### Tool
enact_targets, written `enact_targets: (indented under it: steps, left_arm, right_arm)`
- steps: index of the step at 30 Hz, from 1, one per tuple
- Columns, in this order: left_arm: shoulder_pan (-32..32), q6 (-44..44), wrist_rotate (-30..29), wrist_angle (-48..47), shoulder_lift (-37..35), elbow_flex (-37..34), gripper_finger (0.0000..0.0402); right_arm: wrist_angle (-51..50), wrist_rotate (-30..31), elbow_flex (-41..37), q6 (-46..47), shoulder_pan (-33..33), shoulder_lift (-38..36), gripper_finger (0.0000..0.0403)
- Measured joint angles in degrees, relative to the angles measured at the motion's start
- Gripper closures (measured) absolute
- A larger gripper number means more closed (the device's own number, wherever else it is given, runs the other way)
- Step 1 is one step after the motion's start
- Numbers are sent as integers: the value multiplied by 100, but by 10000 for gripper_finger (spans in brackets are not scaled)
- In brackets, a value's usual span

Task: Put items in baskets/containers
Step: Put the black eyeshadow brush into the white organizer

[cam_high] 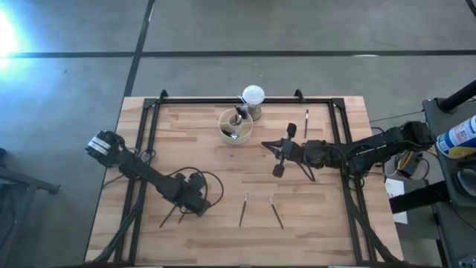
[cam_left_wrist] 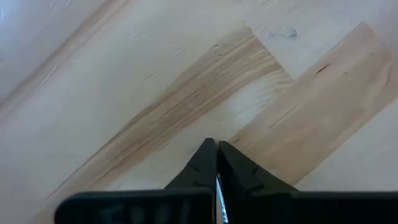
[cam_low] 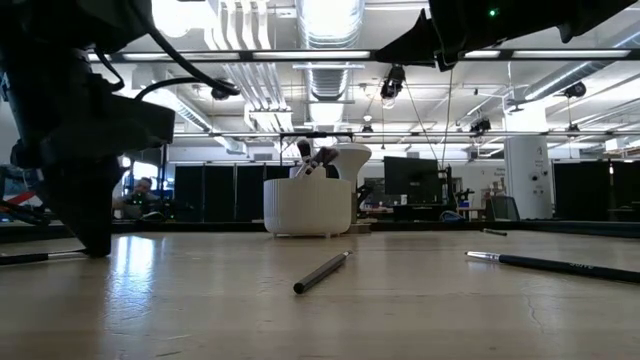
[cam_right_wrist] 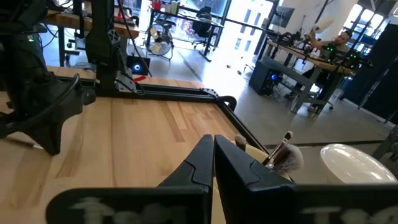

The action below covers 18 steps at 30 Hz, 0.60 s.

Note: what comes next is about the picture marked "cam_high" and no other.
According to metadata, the beige round divided container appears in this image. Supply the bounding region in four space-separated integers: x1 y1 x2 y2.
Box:
217 107 254 146

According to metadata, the grey lamp base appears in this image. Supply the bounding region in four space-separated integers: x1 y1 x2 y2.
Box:
245 103 263 122

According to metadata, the black power box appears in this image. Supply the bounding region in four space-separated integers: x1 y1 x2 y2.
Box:
396 150 425 179

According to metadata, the yellow cable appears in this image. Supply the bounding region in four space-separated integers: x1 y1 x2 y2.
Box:
396 148 440 172

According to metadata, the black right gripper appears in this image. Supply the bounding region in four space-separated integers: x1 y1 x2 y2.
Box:
261 122 308 179

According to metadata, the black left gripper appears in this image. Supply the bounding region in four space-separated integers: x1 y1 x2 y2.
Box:
174 171 212 217

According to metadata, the grey rounded device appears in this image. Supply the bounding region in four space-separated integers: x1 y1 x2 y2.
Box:
454 167 476 197

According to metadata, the grey cart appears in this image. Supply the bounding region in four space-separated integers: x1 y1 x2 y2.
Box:
422 97 476 268

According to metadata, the white paper sheet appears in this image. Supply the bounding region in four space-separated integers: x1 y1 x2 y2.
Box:
385 177 409 225

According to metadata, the black metal stand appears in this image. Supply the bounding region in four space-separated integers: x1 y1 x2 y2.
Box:
0 147 62 268

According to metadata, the white light bulb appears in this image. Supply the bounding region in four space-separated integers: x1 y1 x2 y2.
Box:
242 84 266 106

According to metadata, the black aluminium table frame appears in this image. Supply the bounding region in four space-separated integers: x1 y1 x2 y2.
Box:
87 97 402 266

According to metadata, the blue white yellow spray can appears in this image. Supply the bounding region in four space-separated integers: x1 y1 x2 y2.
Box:
435 114 476 159

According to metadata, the black pole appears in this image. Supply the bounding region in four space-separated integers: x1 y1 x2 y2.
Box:
437 79 476 113

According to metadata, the black flat bar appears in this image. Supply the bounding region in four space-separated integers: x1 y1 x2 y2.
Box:
388 180 451 215

